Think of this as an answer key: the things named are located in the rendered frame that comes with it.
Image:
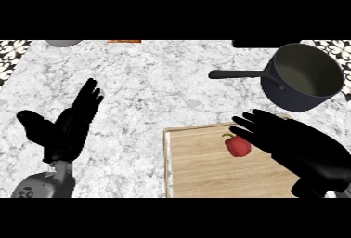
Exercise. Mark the red bell pepper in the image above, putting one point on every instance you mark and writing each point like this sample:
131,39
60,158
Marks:
238,146

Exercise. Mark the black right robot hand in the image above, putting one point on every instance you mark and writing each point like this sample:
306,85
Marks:
302,145

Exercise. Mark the grey round object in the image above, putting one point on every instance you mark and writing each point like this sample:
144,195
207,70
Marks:
63,43

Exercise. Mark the dark blue saucepan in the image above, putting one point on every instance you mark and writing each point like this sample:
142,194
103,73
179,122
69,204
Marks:
302,77

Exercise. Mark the pale wooden tray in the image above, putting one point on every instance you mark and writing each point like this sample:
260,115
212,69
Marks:
219,173

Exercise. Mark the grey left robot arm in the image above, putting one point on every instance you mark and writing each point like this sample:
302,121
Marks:
48,182

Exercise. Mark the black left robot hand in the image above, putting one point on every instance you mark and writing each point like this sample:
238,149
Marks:
69,130

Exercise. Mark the orange flat object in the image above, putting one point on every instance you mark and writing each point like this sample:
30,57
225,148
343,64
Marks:
125,41

